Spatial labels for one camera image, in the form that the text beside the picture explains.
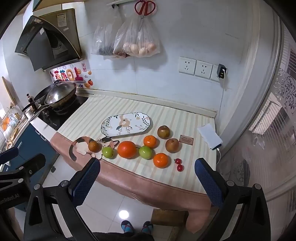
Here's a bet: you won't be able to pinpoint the steel wok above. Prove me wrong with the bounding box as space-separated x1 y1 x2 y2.
29 82 77 121

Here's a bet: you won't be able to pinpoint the wooden cutting board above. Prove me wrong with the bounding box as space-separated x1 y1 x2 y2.
2 76 18 105

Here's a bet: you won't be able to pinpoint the red handled scissors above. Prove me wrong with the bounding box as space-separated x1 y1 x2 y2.
134 0 156 32

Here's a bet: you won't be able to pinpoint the steel wok lid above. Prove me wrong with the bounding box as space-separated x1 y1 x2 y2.
45 83 76 105

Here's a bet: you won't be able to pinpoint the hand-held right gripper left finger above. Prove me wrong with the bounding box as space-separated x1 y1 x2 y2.
24 158 101 241

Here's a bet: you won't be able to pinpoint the large orange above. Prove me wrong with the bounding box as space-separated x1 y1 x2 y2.
117 141 137 159

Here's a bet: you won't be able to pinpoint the black plug charger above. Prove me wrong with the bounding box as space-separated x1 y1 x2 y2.
217 64 228 80

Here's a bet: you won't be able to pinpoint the black frying pan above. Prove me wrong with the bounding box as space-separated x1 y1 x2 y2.
22 85 56 113

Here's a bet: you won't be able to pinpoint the blue kitchen cabinet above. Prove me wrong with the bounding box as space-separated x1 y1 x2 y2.
8 120 60 211

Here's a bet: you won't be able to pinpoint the wooden stool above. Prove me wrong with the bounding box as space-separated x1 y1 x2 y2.
150 208 189 226

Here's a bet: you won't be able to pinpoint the black range hood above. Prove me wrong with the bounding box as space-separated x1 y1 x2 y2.
14 8 83 71

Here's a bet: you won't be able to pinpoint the person's dark clothing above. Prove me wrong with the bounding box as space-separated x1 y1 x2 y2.
92 231 154 241

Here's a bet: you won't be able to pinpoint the small orange mandarin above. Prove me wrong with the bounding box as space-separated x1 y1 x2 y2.
153 153 169 168
143 135 158 149

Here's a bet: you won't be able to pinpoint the white wall socket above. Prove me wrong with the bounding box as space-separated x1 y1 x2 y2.
194 60 213 78
178 57 197 75
210 64 220 82

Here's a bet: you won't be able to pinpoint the clear plastic bag dark contents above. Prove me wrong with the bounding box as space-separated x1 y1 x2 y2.
91 10 123 56

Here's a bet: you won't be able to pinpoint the floral oval ceramic plate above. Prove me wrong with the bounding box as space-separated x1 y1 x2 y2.
101 112 154 137

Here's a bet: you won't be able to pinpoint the striped tablecloth with pink border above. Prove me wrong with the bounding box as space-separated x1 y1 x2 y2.
50 95 219 232

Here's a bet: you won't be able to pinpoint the white charging cable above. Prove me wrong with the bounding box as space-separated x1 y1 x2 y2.
216 77 226 163

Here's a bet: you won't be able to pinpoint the brown round fruit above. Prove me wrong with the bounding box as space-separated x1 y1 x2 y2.
88 141 102 153
157 125 171 140
165 138 180 153

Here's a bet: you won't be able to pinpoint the bag of eggs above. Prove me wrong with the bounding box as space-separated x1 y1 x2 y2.
113 14 161 58

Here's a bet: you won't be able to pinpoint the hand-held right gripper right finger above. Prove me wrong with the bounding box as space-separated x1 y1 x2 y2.
194 158 271 241

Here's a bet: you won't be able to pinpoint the black gas cooktop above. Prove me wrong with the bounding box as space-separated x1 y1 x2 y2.
37 94 89 131

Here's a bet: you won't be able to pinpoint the colourful wall stickers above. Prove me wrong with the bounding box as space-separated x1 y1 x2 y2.
49 62 93 89

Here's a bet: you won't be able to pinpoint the calico cat shaped mat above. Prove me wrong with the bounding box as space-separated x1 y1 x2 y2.
69 136 120 161

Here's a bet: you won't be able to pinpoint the white power bank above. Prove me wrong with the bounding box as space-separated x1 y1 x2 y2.
197 123 223 150

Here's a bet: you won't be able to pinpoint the lace patterned curtain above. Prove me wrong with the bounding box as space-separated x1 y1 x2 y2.
220 23 296 241

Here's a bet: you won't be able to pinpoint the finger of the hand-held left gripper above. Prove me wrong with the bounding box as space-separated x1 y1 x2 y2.
0 146 19 161
20 153 46 174

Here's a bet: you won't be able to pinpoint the small brown label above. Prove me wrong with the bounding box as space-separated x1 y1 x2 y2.
180 134 194 146

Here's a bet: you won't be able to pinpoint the blue slipper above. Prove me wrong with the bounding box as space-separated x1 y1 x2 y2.
121 220 135 233
141 221 153 234

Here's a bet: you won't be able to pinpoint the green apple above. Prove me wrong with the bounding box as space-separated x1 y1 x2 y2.
102 147 115 159
139 146 153 159

